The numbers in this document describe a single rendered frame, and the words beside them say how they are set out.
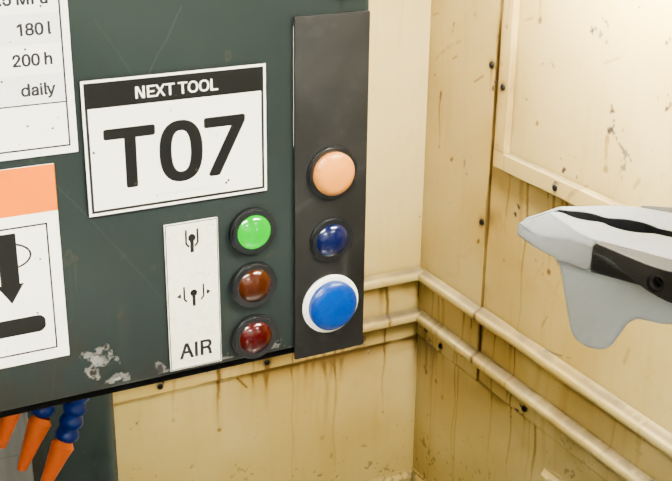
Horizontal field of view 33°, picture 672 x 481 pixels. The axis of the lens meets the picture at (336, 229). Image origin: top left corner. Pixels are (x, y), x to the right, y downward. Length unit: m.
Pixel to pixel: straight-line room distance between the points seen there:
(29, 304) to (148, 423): 1.31
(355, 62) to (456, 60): 1.20
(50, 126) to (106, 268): 0.08
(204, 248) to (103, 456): 0.88
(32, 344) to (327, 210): 0.18
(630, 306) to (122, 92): 0.27
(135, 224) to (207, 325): 0.08
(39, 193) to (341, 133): 0.17
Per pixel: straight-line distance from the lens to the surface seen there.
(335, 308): 0.65
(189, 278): 0.61
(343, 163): 0.62
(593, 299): 0.55
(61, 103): 0.56
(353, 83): 0.62
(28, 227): 0.57
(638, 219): 0.56
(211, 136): 0.59
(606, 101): 1.52
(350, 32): 0.61
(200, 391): 1.90
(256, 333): 0.63
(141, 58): 0.57
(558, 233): 0.54
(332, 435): 2.06
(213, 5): 0.58
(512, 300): 1.78
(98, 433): 1.44
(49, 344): 0.60
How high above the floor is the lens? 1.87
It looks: 21 degrees down
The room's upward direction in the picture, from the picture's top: 1 degrees clockwise
